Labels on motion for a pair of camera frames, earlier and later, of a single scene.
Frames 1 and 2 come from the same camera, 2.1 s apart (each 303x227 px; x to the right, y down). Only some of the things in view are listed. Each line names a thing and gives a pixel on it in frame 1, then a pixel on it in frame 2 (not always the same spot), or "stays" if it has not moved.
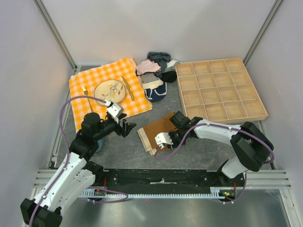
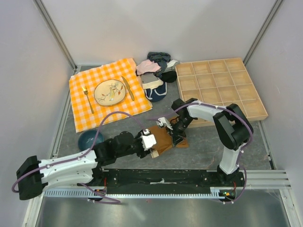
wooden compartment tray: (220, 91) stays
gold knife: (128, 87) stays
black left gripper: (125, 130) → (143, 152)
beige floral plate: (110, 90) stays
